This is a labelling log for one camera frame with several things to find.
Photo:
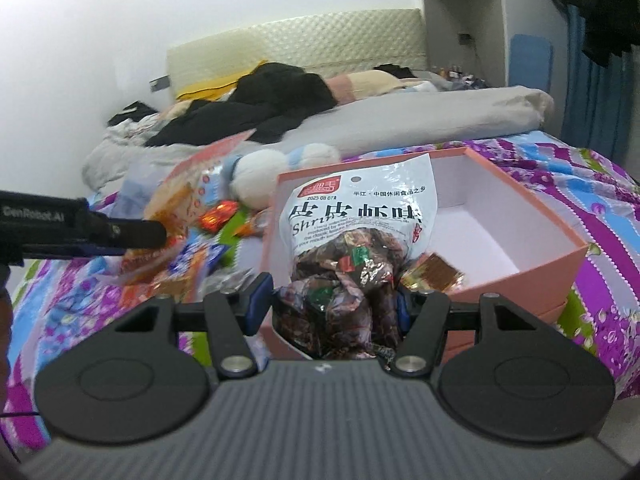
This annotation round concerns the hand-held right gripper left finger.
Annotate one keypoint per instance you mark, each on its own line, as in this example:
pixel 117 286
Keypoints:
pixel 257 305

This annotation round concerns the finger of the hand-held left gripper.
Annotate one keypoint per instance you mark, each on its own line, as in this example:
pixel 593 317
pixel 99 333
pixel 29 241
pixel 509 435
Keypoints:
pixel 140 234
pixel 102 251

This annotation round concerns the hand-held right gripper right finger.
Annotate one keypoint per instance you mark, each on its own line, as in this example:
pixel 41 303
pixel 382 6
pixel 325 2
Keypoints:
pixel 425 320

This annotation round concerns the gold snack packet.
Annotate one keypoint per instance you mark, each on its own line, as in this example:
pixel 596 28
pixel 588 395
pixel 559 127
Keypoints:
pixel 432 272

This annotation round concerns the clear snack bag red label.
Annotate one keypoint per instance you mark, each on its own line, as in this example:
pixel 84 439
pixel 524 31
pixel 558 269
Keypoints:
pixel 185 195

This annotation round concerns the blue white snack packet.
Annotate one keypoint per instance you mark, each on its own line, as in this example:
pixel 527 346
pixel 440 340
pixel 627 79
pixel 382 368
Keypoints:
pixel 197 260

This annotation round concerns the orange snack packet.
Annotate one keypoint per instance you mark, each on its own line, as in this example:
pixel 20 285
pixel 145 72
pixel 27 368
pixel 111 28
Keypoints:
pixel 252 223

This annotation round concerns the pink cardboard box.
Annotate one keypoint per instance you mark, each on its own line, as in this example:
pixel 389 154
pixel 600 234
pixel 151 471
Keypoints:
pixel 480 230

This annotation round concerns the clear shrimp snack bag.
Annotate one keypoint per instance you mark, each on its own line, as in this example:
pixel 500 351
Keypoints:
pixel 345 230

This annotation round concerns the small red foil packet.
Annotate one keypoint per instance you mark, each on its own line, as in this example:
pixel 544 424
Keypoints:
pixel 219 216

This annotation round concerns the white blue plush toy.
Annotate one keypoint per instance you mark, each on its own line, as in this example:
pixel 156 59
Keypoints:
pixel 265 175

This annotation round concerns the yellow blanket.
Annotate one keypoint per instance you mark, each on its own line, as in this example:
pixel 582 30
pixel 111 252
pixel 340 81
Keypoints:
pixel 215 85

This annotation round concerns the black fleece garment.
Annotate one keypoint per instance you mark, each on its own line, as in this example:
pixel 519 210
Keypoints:
pixel 250 105

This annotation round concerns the grey duvet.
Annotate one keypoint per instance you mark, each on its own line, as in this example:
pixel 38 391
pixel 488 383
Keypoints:
pixel 425 115

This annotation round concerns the beige pillow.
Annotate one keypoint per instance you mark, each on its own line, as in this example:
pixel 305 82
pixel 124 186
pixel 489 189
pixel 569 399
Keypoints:
pixel 360 85

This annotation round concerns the cream quilted headboard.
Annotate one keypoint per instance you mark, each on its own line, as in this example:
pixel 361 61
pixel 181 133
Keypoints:
pixel 300 45

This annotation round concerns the blue board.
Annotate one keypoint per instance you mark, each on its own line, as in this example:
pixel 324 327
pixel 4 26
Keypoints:
pixel 531 62

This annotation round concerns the blue curtain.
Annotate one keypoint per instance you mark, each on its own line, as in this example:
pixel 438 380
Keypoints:
pixel 595 90

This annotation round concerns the grey white wardrobe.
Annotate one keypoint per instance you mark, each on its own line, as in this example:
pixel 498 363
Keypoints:
pixel 465 5

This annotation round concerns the long black coat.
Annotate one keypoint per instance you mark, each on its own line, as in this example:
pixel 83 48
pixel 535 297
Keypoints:
pixel 615 15

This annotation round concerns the grey wall switch panel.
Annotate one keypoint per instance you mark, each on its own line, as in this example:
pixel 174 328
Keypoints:
pixel 160 83

